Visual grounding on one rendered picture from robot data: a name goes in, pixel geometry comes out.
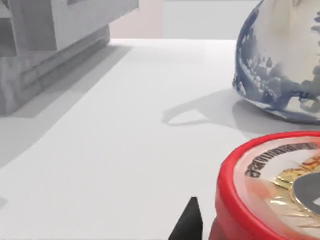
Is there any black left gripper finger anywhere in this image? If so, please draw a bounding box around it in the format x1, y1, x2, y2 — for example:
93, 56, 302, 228
167, 196, 204, 240

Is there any red lidded round container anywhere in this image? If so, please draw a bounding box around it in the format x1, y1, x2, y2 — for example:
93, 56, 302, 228
208, 130, 320, 240

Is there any grey cabinet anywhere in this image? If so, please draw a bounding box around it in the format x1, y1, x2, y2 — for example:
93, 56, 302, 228
0, 0, 140, 117

